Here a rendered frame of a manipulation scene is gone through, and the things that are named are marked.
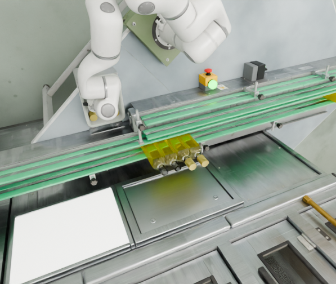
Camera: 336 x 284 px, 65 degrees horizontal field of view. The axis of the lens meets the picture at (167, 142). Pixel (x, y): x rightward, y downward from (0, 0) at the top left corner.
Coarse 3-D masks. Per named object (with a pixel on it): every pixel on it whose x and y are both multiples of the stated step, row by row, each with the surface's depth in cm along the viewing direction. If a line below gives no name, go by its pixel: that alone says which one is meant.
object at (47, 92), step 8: (120, 8) 156; (88, 48) 161; (80, 56) 161; (72, 64) 162; (64, 72) 164; (64, 80) 165; (48, 88) 176; (56, 88) 165; (48, 96) 164; (48, 104) 154; (48, 112) 144; (48, 120) 136
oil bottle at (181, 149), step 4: (176, 136) 124; (168, 140) 122; (172, 140) 121; (176, 140) 121; (180, 140) 121; (172, 144) 119; (176, 144) 118; (180, 144) 118; (184, 144) 118; (176, 148) 116; (180, 148) 116; (184, 148) 116; (188, 148) 116; (176, 152) 116; (180, 152) 114; (184, 152) 114; (188, 152) 114; (180, 156) 114; (180, 160) 115
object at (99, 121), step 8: (80, 96) 109; (120, 96) 116; (120, 104) 118; (88, 112) 121; (120, 112) 123; (88, 120) 116; (96, 120) 121; (104, 120) 120; (112, 120) 120; (120, 120) 122
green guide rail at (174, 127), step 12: (324, 84) 155; (276, 96) 145; (288, 96) 145; (300, 96) 144; (228, 108) 137; (240, 108) 137; (252, 108) 135; (264, 108) 136; (192, 120) 129; (204, 120) 128; (216, 120) 128; (144, 132) 122; (156, 132) 121; (168, 132) 121
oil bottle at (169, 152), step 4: (164, 140) 122; (156, 144) 121; (160, 144) 120; (164, 144) 120; (168, 144) 119; (160, 148) 117; (164, 148) 117; (168, 148) 117; (172, 148) 117; (164, 152) 115; (168, 152) 114; (172, 152) 114; (164, 156) 113; (168, 156) 112; (172, 156) 112; (176, 156) 113; (168, 160) 112; (176, 160) 113; (168, 164) 113
